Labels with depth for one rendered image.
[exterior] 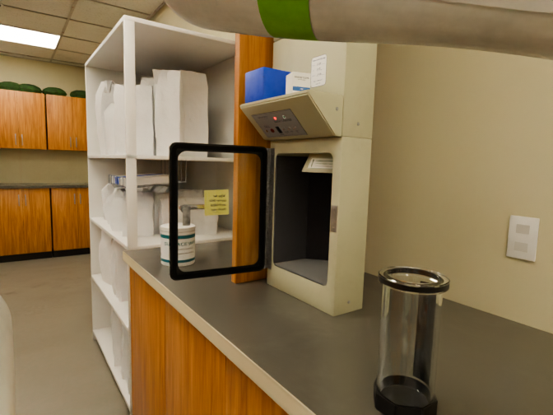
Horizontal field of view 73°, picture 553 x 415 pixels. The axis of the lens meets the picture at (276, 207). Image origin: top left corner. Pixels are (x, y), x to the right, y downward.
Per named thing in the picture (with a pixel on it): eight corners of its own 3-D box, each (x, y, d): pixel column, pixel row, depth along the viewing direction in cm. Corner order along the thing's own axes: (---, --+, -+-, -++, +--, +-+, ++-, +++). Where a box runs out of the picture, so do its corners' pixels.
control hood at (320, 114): (270, 140, 120) (271, 109, 119) (342, 136, 94) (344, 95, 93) (238, 138, 113) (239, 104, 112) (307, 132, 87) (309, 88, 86)
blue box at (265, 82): (271, 107, 117) (272, 77, 116) (291, 104, 109) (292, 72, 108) (244, 104, 111) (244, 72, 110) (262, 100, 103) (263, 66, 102)
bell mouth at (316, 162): (332, 171, 124) (332, 155, 124) (374, 174, 110) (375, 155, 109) (289, 171, 114) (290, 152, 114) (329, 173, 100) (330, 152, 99)
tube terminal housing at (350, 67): (322, 272, 140) (332, 58, 131) (394, 300, 113) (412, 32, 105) (266, 283, 125) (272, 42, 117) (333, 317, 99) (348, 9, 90)
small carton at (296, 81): (302, 100, 102) (303, 77, 101) (309, 97, 97) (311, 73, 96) (285, 99, 100) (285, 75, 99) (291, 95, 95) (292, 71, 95)
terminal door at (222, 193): (264, 270, 123) (267, 146, 118) (169, 281, 109) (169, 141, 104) (263, 269, 123) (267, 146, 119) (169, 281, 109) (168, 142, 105)
